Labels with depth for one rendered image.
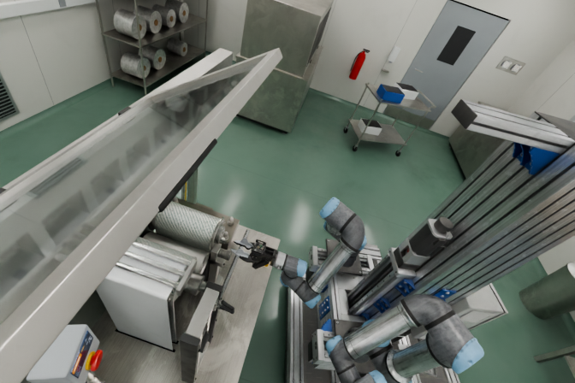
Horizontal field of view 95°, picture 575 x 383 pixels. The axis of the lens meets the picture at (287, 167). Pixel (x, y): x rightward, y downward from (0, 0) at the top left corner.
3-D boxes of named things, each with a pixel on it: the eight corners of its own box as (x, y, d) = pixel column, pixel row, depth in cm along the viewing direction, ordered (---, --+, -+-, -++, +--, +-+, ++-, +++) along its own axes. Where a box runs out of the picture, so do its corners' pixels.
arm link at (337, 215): (340, 244, 167) (340, 232, 117) (322, 228, 173) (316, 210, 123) (352, 229, 169) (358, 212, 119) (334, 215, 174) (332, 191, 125)
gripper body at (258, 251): (255, 238, 124) (279, 246, 124) (251, 246, 130) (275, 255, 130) (249, 251, 119) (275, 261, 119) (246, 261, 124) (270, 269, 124)
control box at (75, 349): (94, 388, 45) (78, 377, 38) (48, 391, 43) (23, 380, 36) (110, 340, 50) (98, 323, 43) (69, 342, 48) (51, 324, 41)
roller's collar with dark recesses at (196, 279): (195, 298, 86) (196, 291, 82) (178, 292, 86) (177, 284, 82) (204, 280, 91) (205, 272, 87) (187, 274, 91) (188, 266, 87)
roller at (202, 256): (195, 287, 106) (196, 273, 99) (135, 266, 107) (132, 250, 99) (208, 261, 116) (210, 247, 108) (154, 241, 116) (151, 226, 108)
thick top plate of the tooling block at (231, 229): (227, 250, 137) (228, 244, 133) (155, 224, 137) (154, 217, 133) (238, 226, 149) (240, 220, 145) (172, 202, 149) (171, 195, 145)
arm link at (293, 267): (300, 281, 125) (306, 273, 119) (279, 273, 125) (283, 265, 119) (304, 267, 131) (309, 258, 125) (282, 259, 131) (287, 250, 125)
